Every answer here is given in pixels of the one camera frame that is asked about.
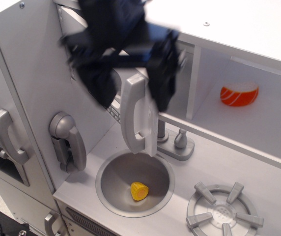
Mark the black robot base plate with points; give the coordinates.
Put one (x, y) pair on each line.
(10, 227)

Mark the white microwave door with handle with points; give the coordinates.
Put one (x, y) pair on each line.
(132, 106)

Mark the round metal sink bowl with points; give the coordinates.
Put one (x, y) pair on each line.
(118, 172)

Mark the grey fridge door handle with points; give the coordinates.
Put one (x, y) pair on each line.
(19, 156)

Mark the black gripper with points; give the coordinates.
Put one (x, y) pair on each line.
(146, 45)

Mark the grey toy wall phone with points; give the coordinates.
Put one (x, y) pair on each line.
(68, 143)

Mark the grey ice dispenser panel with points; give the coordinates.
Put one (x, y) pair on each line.
(12, 168)

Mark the grey toy stove burner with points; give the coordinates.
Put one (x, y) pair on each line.
(220, 210)

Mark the yellow toy corn piece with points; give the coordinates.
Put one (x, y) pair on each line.
(139, 191)

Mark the orange salmon sushi toy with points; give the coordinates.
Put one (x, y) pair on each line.
(239, 94)

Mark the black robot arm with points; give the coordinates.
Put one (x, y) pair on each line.
(118, 36)

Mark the grey oven door handle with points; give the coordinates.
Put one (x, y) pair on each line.
(48, 223)

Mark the grey toy faucet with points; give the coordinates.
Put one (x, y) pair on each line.
(174, 144)

